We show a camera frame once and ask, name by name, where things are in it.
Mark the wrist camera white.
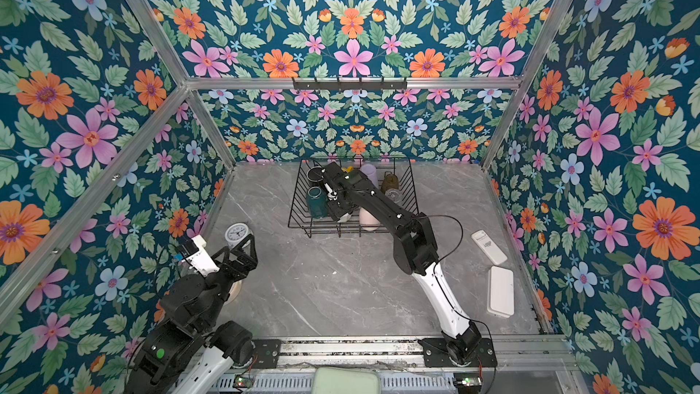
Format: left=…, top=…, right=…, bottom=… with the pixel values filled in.
left=176, top=235, right=220, bottom=277
left=324, top=182, right=338, bottom=201

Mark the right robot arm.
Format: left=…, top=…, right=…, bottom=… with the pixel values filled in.
left=320, top=162, right=482, bottom=366

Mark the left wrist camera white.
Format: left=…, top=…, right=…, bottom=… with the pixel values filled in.
left=176, top=235, right=220, bottom=277

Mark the white flat box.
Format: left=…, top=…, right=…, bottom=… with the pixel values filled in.
left=487, top=266, right=515, bottom=318

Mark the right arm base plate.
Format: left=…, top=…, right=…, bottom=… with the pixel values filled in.
left=417, top=337, right=498, bottom=368

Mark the black wall hook rail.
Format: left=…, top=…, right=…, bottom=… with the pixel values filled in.
left=292, top=78, right=408, bottom=91

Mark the white remote control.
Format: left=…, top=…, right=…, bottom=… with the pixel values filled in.
left=471, top=230, right=508, bottom=266

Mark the black mug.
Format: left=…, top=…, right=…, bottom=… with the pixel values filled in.
left=306, top=166, right=326, bottom=188

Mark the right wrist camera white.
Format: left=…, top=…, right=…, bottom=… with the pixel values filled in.
left=324, top=182, right=338, bottom=201

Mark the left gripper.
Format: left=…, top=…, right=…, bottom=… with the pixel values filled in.
left=195, top=233, right=259, bottom=335

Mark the green cloth pad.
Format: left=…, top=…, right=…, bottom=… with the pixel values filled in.
left=311, top=367, right=381, bottom=394

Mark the clear glass cup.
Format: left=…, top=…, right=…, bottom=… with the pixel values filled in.
left=385, top=188, right=403, bottom=204

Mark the small white alarm clock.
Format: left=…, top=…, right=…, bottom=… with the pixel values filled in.
left=224, top=223, right=251, bottom=248

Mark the lilac plastic cup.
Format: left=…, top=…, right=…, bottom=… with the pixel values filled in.
left=360, top=162, right=379, bottom=187

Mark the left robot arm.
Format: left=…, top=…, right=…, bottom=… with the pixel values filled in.
left=124, top=233, right=258, bottom=393

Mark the pink round clock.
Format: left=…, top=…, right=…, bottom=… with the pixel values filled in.
left=224, top=280, right=242, bottom=304

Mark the white mug front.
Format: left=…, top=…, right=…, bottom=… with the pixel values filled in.
left=337, top=213, right=352, bottom=224

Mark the olive glass cup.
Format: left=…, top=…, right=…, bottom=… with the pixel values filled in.
left=380, top=171, right=399, bottom=193

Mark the green mug white inside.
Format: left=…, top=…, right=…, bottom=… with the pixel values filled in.
left=306, top=186, right=328, bottom=219

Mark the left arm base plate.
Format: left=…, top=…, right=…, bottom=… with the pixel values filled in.
left=252, top=339, right=283, bottom=370

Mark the black wire dish rack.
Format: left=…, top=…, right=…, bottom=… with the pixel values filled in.
left=287, top=157, right=419, bottom=237

